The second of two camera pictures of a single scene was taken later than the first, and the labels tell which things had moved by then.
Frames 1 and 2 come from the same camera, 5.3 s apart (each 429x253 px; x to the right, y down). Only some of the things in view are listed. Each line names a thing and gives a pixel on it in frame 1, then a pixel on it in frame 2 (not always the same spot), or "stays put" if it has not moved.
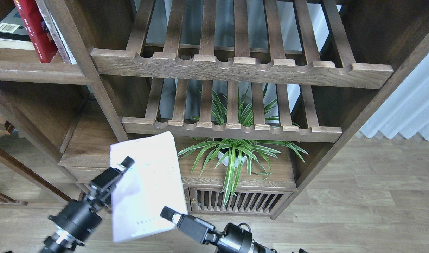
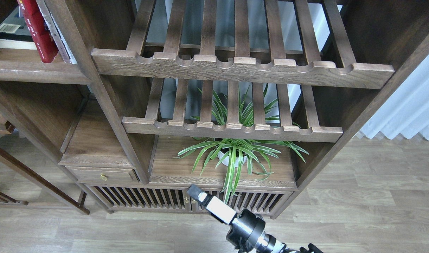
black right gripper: (235, 238) to (246, 227)
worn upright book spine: (65, 52) stays put
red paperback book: (30, 13) stays put
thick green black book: (11, 33) stays put
